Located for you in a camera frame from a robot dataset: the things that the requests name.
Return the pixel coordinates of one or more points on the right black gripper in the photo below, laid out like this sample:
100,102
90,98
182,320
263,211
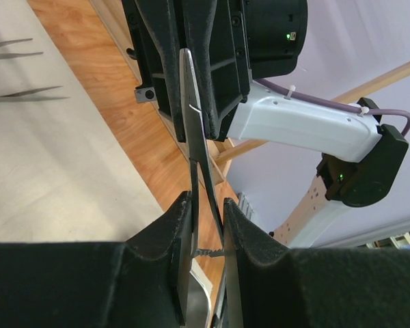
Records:
235,41

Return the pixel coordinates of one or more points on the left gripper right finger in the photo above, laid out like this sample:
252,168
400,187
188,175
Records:
270,285

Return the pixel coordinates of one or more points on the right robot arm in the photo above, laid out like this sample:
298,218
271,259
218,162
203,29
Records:
361,156

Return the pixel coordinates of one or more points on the steel surgical forceps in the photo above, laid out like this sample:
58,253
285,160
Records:
6,51

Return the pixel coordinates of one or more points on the beige cloth wrap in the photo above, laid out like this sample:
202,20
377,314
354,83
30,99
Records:
63,175

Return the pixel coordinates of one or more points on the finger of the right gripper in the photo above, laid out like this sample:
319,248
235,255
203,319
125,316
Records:
157,29

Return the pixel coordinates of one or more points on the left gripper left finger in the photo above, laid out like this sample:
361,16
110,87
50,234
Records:
141,282

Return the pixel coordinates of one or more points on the stainless steel tray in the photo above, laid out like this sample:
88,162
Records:
199,301

